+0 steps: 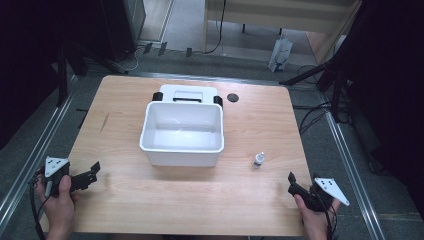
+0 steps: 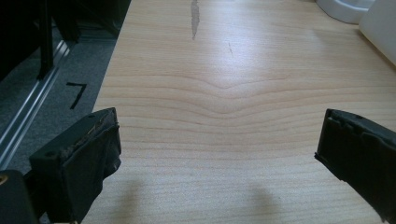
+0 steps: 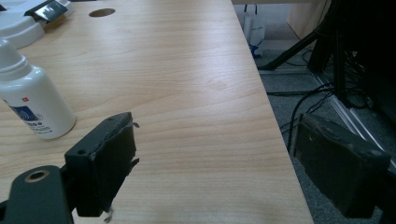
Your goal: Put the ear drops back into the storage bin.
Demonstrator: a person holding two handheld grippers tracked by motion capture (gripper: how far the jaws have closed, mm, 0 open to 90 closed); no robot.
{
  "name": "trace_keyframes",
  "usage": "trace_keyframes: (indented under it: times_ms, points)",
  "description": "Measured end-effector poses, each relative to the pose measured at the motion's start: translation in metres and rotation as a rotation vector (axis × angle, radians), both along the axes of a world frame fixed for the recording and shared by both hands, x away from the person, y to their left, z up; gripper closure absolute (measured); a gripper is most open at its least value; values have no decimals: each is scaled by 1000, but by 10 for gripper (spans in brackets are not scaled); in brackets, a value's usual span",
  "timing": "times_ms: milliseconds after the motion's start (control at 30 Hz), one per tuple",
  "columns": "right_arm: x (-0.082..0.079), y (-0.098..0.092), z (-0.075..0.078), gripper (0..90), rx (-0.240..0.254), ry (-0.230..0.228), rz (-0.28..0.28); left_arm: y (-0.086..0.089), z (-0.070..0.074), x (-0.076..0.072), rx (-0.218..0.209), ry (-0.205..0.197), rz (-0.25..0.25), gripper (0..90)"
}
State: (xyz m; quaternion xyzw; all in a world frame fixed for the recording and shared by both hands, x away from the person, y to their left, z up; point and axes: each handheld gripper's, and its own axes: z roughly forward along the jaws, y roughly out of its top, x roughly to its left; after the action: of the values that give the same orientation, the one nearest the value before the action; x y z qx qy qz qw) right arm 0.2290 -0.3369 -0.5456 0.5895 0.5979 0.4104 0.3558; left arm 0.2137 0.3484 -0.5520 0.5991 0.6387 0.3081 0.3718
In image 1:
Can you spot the dark cabinet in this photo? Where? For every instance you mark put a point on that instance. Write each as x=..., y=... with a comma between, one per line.
x=120, y=26

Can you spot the white box lid black latches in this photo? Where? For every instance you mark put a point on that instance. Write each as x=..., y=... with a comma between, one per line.
x=186, y=91

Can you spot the person's right hand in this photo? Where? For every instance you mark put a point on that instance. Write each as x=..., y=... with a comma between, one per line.
x=315, y=221

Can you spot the metal floor rail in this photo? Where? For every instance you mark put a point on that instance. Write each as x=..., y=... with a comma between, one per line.
x=36, y=153
x=353, y=170
x=206, y=78

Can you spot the black tape strip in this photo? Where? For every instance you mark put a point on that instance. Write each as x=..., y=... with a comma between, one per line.
x=189, y=52
x=162, y=48
x=147, y=48

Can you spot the white plastic storage box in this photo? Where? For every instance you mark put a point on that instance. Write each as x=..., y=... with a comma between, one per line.
x=182, y=133

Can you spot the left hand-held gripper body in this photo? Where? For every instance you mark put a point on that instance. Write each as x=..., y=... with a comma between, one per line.
x=59, y=173

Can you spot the small clear bottle white cap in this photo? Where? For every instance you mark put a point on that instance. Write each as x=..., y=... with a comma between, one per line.
x=258, y=160

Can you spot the black curtain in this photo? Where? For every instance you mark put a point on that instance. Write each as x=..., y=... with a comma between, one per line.
x=393, y=83
x=30, y=50

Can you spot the black metal stand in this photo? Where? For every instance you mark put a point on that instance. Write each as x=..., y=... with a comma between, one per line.
x=62, y=76
x=336, y=86

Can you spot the dark round table grommet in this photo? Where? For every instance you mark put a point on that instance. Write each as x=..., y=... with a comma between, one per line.
x=232, y=97

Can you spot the person's left hand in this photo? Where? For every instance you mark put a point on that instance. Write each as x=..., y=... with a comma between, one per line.
x=60, y=206

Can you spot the light wooden bench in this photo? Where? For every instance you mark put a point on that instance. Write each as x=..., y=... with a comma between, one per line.
x=266, y=13

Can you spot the white paper bag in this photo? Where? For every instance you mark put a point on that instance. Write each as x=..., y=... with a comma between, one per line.
x=280, y=55

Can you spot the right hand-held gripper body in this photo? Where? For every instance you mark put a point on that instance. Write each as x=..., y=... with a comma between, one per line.
x=328, y=193

